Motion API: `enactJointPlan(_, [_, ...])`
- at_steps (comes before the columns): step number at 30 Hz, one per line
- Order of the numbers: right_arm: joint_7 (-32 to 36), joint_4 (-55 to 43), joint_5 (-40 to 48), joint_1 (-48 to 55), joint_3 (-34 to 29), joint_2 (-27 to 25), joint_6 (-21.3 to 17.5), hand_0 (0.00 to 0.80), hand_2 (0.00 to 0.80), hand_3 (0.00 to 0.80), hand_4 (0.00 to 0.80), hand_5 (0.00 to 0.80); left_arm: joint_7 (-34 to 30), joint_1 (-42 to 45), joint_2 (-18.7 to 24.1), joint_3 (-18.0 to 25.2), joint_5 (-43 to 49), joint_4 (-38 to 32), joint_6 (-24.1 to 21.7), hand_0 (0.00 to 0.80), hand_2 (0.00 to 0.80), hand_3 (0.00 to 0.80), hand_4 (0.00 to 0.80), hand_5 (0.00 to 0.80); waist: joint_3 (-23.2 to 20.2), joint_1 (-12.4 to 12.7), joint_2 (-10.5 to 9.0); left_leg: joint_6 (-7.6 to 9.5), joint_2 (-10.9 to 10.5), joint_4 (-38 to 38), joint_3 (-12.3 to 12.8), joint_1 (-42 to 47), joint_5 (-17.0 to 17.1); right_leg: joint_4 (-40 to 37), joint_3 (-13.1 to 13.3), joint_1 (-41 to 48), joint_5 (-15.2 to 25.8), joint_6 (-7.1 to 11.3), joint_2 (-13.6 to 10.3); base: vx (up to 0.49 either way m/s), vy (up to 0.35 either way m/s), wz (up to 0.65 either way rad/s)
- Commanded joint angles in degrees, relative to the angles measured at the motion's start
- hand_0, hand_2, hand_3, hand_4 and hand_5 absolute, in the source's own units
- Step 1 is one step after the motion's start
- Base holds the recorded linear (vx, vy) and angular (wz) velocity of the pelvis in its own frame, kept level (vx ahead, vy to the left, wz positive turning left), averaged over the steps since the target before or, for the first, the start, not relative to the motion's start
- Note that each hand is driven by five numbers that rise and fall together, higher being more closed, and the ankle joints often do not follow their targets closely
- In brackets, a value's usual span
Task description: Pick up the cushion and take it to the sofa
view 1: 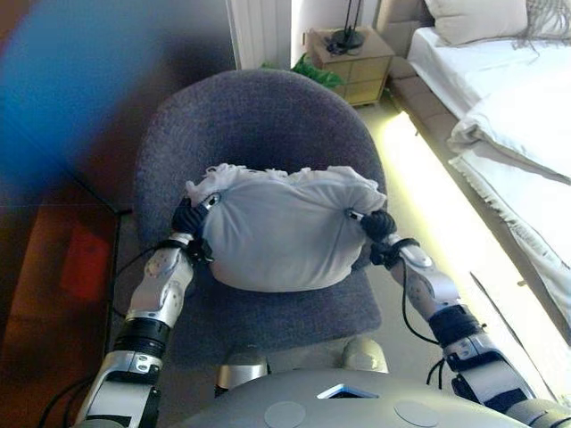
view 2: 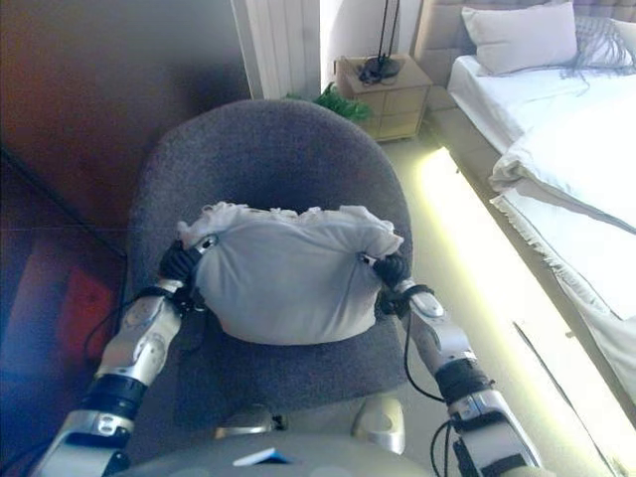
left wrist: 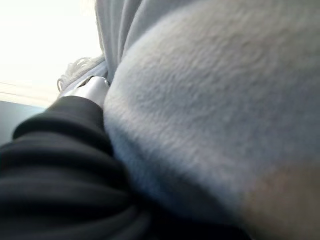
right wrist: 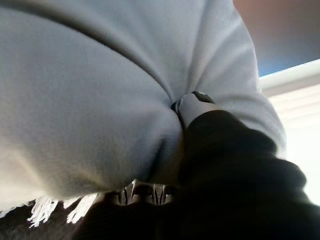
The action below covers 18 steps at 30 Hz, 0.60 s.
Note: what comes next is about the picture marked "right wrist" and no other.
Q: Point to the white fringed cushion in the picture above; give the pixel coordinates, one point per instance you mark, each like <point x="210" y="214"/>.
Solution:
<point x="87" y="100"/>

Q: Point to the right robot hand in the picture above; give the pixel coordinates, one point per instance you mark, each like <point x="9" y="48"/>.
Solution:
<point x="237" y="187"/>

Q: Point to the white window frame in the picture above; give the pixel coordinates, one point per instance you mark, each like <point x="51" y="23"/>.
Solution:
<point x="292" y="77"/>

